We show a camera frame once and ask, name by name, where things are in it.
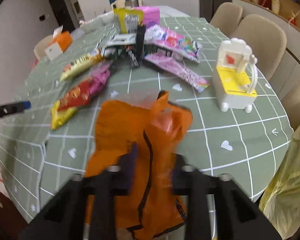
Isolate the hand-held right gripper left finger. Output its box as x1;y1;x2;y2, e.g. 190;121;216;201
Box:
19;142;139;240

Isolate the orange plastic bag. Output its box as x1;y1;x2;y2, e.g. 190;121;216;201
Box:
84;91;193;240

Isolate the yellow plastic bag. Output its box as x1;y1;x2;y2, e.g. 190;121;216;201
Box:
259;120;300;240

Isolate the pink plastic container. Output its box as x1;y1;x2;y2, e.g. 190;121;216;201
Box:
134;6;161;27

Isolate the orange white tissue box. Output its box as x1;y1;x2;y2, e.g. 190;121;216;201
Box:
44;26;73;60

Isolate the yellow grey packet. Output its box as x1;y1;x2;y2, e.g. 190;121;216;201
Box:
113;7;144;34

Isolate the black snack wrapper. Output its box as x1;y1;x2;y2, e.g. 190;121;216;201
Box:
124;25;147;68

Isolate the magenta snack packet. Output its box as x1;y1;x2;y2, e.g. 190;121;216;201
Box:
86;61;113;99

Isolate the white yellow plastic toy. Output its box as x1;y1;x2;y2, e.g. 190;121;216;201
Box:
212;38;258;112

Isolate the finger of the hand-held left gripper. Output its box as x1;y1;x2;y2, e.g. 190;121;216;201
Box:
0;100;32;118

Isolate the colourful clear tissue packet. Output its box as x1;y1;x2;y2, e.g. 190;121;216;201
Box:
146;24;203;63

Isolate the white food container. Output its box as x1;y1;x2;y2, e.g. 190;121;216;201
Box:
80;17;102;32

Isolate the dark red cloth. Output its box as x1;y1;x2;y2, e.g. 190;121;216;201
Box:
0;187;40;240

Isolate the green white milk carton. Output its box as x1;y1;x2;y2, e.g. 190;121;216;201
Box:
99;33;138;58

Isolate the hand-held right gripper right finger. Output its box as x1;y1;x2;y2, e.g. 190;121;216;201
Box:
172;155;283;240

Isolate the red ornament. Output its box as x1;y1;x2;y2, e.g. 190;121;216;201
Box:
289;11;300;26

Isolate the beige chair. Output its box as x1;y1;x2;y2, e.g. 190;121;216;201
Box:
281;74;300;130
230;14;287;80
34;35;55;60
210;2;243;30

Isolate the pink striped wrapper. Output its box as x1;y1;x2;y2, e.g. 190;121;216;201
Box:
144;51;210;93

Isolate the steel cup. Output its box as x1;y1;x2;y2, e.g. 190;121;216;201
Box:
125;0;143;8

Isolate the red yellow snack packet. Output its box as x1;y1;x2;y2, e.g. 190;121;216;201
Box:
51;77;102;130

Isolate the dark door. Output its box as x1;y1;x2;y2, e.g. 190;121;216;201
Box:
46;0;77;33

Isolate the yellow striped snack packet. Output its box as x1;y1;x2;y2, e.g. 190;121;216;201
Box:
59;52;105;82

